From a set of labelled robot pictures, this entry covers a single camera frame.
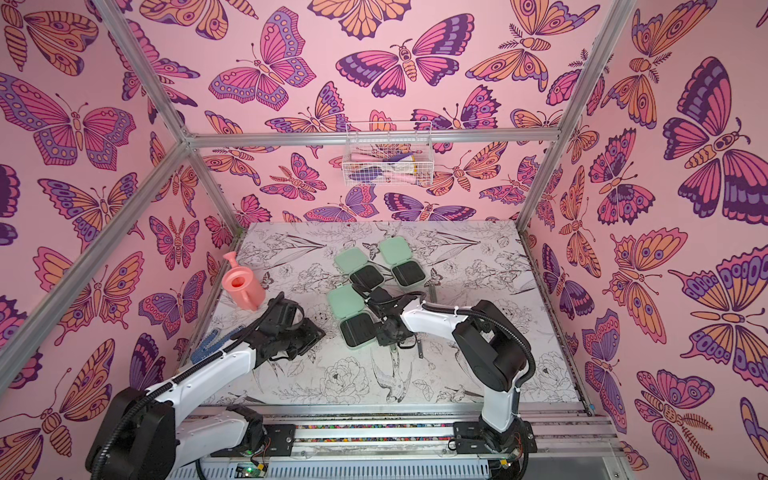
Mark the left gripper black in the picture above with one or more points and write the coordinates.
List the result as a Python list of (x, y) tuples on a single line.
[(312, 336)]

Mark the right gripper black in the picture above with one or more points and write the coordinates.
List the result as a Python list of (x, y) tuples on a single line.
[(381, 303)]

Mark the green nail clipper case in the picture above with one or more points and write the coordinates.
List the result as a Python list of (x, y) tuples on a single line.
[(355, 321)]

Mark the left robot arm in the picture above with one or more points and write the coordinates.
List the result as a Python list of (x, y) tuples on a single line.
[(148, 433)]

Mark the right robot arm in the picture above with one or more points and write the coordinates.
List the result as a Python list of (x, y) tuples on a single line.
[(496, 352)]

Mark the back right green case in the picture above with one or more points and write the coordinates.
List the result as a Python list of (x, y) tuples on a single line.
[(399, 258)]

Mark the pink watering can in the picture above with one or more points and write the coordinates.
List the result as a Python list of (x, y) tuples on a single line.
[(241, 284)]

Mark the back left green case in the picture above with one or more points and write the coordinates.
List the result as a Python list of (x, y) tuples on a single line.
[(361, 271)]

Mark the blue dotted work glove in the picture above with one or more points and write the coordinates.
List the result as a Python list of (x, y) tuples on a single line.
[(212, 342)]

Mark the green circuit board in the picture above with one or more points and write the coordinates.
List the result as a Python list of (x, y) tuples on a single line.
[(250, 471)]

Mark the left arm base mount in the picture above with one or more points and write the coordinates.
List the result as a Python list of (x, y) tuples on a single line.
[(270, 440)]

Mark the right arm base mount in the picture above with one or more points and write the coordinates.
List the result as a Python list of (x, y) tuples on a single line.
[(479, 438)]

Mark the white wire wall basket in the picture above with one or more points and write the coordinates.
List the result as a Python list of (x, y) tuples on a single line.
[(389, 152)]

